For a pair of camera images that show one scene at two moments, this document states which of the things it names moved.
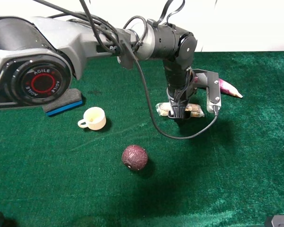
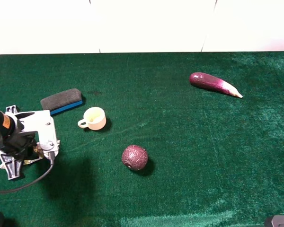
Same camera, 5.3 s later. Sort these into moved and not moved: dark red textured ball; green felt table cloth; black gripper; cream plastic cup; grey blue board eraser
Moved: black gripper
Not moved: dark red textured ball; grey blue board eraser; green felt table cloth; cream plastic cup
